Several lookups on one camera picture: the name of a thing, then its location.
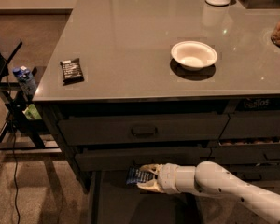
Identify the open bottom left drawer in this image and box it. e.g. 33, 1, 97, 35
88, 171, 203, 224

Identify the top right drawer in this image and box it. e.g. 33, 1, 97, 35
220, 110, 280, 139

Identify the green packet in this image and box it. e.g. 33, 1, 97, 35
23, 104, 41, 120

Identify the black cable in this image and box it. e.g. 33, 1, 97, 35
4, 56, 21, 224

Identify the black side table stand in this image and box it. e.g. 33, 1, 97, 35
0, 38, 58, 151

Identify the middle right drawer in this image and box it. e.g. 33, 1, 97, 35
205, 143, 280, 165

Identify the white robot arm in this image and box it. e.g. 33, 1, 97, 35
133, 161, 280, 224

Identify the dark snack bar on counter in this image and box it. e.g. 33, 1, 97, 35
60, 58, 84, 84

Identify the top left drawer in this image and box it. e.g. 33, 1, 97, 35
58, 113, 229, 146

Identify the blue rxbar blueberry wrapper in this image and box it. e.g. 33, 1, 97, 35
126, 167, 155, 185

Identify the middle left drawer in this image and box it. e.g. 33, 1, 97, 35
76, 147, 211, 171

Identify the white bowl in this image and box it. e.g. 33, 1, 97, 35
171, 41, 217, 71

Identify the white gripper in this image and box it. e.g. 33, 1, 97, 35
137, 163, 197, 194

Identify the bottom right drawer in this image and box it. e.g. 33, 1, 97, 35
227, 166, 280, 182

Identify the snack bag in drawer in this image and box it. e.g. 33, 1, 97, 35
236, 98, 280, 111

